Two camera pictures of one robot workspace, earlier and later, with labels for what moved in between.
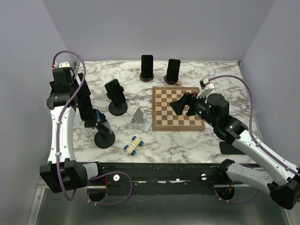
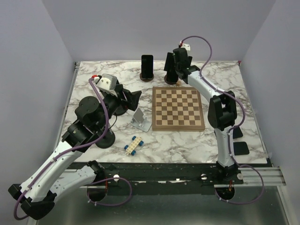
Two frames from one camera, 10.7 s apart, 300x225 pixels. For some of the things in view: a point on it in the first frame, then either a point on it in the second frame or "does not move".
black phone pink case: [173, 69] does not move
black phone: [147, 66] does not move
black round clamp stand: [119, 110] does not move
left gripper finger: [84, 91] to [132, 98]
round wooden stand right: [169, 83] does not move
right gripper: [178, 105] to [169, 59]
